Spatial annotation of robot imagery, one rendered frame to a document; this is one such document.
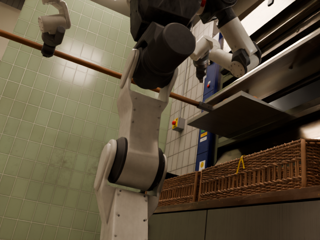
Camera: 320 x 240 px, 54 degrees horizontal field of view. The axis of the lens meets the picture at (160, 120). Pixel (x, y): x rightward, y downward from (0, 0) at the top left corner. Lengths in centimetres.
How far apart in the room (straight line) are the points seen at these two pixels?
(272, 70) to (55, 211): 190
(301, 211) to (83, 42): 267
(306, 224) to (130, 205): 45
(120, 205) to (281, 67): 123
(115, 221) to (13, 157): 192
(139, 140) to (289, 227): 47
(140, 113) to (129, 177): 21
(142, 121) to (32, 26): 230
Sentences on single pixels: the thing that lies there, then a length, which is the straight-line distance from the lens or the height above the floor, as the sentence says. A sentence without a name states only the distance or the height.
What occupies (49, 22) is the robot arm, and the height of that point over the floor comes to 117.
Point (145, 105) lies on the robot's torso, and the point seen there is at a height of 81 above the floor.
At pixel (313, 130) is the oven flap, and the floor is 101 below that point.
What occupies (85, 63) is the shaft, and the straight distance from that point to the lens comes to 164.
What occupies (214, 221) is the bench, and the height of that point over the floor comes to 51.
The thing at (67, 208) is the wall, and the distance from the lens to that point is 272.
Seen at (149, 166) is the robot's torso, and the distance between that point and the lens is 94.
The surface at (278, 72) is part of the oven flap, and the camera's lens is 187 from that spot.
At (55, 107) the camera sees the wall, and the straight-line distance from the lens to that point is 286.
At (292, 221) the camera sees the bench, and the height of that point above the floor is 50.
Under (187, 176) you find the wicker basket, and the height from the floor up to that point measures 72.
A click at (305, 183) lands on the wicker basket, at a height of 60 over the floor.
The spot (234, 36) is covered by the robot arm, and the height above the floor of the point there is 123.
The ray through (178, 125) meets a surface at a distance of 279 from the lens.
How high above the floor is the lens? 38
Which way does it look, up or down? 23 degrees up
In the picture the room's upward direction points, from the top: 9 degrees clockwise
